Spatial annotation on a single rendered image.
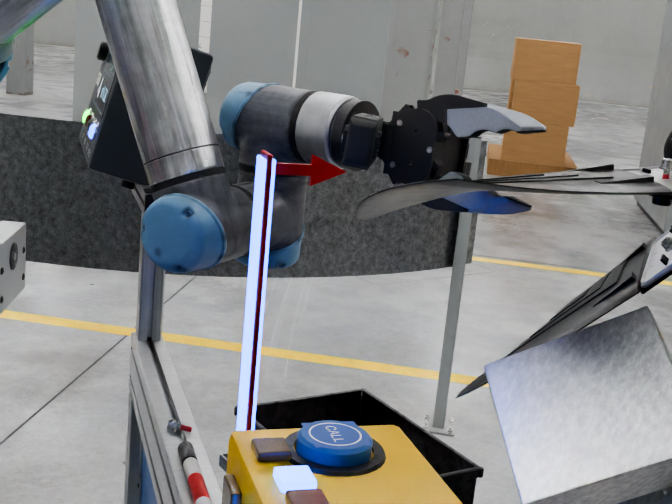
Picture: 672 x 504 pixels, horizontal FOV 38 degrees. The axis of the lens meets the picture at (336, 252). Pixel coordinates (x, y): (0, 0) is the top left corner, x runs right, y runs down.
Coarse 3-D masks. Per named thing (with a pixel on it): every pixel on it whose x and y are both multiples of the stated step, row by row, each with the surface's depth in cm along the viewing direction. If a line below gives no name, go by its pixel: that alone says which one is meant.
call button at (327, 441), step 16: (304, 432) 51; (320, 432) 51; (336, 432) 52; (352, 432) 52; (304, 448) 50; (320, 448) 50; (336, 448) 50; (352, 448) 50; (368, 448) 50; (320, 464) 50; (336, 464) 50; (352, 464) 50
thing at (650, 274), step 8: (656, 240) 97; (656, 248) 95; (656, 256) 93; (648, 264) 94; (656, 264) 92; (648, 272) 92; (656, 272) 90; (664, 272) 89; (648, 280) 90; (656, 280) 89
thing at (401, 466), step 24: (240, 432) 53; (264, 432) 53; (288, 432) 53; (384, 432) 55; (240, 456) 51; (384, 456) 51; (408, 456) 52; (240, 480) 50; (264, 480) 48; (336, 480) 48; (360, 480) 49; (384, 480) 49; (408, 480) 49; (432, 480) 49
